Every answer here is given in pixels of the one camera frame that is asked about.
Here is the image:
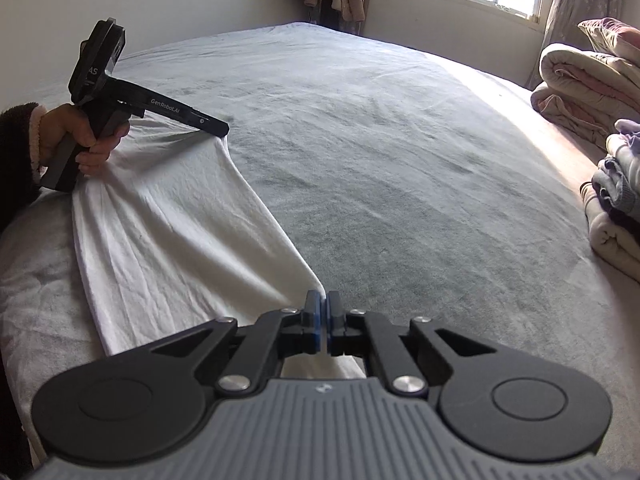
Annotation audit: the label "folded purple garment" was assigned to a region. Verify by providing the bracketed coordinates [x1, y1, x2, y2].
[614, 119, 640, 157]

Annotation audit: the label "person's left hand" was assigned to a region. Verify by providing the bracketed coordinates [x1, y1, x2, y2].
[37, 102, 131, 179]

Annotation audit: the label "white pants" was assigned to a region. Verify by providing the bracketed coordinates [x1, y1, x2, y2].
[70, 115, 367, 382]

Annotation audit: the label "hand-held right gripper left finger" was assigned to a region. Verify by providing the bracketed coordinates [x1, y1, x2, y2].
[150, 290, 326, 394]

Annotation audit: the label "folded beige and pink quilt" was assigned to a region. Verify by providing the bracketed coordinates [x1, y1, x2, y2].
[530, 42, 640, 149]

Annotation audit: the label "folded cream garment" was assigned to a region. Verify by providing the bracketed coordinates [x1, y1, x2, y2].
[605, 132, 640, 187]

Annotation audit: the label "folded grey sweater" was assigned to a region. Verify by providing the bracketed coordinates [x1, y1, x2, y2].
[591, 155, 640, 214]

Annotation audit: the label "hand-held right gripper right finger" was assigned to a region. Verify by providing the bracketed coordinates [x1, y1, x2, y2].
[326, 291, 493, 396]

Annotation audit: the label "beige and pink pillow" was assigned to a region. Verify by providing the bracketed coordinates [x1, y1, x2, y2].
[577, 17, 640, 69]

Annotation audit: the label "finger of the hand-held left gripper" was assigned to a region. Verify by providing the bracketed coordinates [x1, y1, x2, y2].
[192, 113, 231, 139]

